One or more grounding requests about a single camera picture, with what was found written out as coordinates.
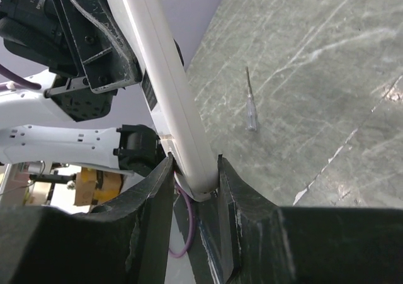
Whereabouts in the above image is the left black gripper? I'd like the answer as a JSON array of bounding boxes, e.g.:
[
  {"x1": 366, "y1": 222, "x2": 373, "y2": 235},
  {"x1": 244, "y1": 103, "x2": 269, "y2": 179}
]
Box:
[{"x1": 1, "y1": 0, "x2": 142, "y2": 122}]

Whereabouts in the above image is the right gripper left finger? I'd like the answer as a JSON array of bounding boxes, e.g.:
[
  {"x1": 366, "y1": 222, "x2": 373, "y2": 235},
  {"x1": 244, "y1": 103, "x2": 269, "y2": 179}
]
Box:
[{"x1": 1, "y1": 154, "x2": 174, "y2": 283}]

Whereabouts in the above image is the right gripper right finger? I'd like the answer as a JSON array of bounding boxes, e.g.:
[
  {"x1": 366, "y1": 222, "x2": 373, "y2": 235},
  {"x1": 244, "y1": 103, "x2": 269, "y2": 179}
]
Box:
[{"x1": 218, "y1": 157, "x2": 402, "y2": 283}]

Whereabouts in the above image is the white remote control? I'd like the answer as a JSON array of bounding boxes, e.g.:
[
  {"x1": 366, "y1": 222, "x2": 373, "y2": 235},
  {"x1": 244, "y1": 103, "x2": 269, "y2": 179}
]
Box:
[{"x1": 108, "y1": 0, "x2": 219, "y2": 202}]

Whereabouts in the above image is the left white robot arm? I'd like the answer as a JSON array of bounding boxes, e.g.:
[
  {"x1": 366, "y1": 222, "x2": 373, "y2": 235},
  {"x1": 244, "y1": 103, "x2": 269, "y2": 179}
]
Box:
[{"x1": 1, "y1": 0, "x2": 165, "y2": 176}]

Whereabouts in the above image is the cardboard box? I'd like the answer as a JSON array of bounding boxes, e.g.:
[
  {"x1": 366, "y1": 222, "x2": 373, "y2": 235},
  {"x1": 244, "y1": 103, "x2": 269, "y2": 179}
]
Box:
[{"x1": 74, "y1": 168, "x2": 123, "y2": 207}]

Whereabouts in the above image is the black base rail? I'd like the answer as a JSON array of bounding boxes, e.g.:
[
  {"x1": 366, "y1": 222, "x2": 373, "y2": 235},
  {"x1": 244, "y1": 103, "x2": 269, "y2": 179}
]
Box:
[{"x1": 170, "y1": 188, "x2": 225, "y2": 283}]

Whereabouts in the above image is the clear handled screwdriver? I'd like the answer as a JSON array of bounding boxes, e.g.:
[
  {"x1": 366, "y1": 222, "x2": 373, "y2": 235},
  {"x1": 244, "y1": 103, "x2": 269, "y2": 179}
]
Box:
[{"x1": 246, "y1": 66, "x2": 258, "y2": 132}]

